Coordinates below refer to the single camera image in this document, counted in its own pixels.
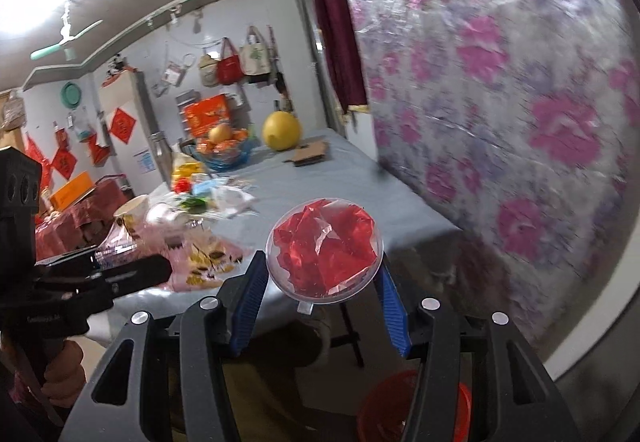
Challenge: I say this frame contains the green round plate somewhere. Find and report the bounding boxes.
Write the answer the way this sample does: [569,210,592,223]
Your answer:
[59,81,84,110]

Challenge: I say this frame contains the blue glass fruit bowl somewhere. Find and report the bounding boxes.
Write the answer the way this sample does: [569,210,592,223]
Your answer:
[195,135,254,172]

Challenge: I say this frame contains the brown leather wallet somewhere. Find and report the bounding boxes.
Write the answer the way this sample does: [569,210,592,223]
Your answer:
[282,139,331,168]

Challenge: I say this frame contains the orange gift box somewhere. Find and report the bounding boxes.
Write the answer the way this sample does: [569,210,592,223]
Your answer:
[183,94,234,138]

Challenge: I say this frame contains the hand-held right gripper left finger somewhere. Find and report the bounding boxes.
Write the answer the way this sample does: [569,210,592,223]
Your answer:
[57,251,269,442]

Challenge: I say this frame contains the white plastic bag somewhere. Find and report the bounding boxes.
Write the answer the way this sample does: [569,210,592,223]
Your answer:
[212,184,261,219]

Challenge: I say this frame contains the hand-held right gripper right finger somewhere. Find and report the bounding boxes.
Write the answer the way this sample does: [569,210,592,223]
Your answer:
[375,267,583,442]

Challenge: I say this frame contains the grey slatted rack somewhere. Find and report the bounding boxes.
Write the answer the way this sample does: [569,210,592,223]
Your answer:
[174,92,199,124]

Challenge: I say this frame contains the clear lid with red wrapper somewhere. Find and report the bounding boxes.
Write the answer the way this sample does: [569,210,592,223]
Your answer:
[266,197,385,314]

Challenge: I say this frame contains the clear hanging plastic bag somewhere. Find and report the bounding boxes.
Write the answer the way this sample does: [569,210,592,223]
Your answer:
[159,53,195,89]

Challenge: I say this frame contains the pink floral mattress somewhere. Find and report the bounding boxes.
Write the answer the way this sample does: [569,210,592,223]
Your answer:
[330,0,640,360]

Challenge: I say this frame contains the red plastic bucket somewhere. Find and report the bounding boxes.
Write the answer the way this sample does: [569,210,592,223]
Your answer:
[356,369,473,442]

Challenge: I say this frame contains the red patterned cloth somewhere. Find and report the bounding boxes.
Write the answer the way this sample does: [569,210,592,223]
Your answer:
[34,181,134,260]

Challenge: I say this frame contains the yellow pomelo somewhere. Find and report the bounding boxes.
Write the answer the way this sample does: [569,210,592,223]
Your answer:
[262,111,304,152]

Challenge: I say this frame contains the red tote bag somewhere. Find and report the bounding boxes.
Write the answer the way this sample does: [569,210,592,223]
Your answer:
[215,38,244,86]

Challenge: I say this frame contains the green ceiling fan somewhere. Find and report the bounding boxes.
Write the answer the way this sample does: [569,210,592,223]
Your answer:
[29,0,104,62]

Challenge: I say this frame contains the beige tote bag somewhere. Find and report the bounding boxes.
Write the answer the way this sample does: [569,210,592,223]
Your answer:
[198,53,220,88]

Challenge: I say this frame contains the wrapped oranges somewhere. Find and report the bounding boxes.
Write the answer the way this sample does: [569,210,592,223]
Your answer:
[197,128,250,154]

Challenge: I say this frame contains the clear cellophane wrap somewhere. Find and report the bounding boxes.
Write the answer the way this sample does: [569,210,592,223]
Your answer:
[94,217,152,264]

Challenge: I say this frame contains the orange flat box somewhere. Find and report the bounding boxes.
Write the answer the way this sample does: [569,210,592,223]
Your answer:
[49,171,96,212]

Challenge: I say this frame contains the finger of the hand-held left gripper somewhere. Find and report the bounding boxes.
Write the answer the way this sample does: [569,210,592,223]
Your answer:
[34,245,101,273]
[75,255,172,297]

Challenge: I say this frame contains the steel bottle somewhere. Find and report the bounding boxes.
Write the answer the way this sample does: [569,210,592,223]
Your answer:
[149,132,174,186]

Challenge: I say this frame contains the white refrigerator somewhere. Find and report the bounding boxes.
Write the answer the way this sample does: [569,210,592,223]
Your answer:
[97,70,167,195]

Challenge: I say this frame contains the white bowl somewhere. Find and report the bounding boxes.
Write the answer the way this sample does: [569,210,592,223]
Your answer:
[113,194,151,228]

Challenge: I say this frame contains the red diamond paper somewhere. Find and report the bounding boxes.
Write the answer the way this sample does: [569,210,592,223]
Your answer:
[108,107,136,144]
[24,134,51,167]
[51,147,76,181]
[87,134,111,166]

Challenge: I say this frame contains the maroon curtain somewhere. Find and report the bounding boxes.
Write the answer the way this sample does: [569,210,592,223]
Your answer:
[305,0,371,115]

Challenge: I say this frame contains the white tote bag green print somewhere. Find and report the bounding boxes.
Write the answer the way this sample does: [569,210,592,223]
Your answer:
[238,26,274,78]

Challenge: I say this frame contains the person's left hand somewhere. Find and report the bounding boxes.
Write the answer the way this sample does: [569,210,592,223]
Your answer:
[42,339,87,410]

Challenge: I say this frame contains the black table leg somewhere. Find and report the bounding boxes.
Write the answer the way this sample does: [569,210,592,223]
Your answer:
[339,301,366,369]

